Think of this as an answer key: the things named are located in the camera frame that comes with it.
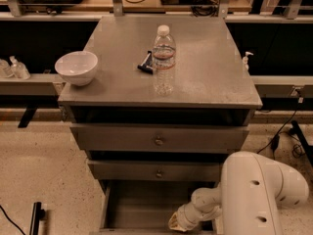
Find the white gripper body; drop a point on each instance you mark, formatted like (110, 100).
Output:
(186, 215)

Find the grey bottom drawer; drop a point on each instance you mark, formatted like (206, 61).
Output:
(144, 207)

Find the grey drawer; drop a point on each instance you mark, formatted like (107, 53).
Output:
(144, 207)
(159, 137)
(149, 171)

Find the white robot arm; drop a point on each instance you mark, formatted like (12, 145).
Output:
(251, 189)

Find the grey middle drawer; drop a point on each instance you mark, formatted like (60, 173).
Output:
(149, 171)

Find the grey drawer cabinet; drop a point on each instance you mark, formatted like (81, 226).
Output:
(211, 85)

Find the grey top drawer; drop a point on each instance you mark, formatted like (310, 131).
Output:
(159, 137)

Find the black stand foot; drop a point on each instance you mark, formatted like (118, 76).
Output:
(38, 213)

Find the black table leg right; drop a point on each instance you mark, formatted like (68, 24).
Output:
(308, 149)

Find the black and white razor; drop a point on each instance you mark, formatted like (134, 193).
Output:
(147, 64)

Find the small white pump bottle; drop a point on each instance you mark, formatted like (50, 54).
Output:
(245, 59)

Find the clear plastic water bottle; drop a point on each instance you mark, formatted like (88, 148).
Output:
(164, 61)

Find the white bowl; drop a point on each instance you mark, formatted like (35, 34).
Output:
(77, 68)

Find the clear sanitizer bottle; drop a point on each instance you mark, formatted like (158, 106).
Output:
(19, 69)

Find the clear bottle at left edge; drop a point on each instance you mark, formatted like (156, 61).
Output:
(5, 69)

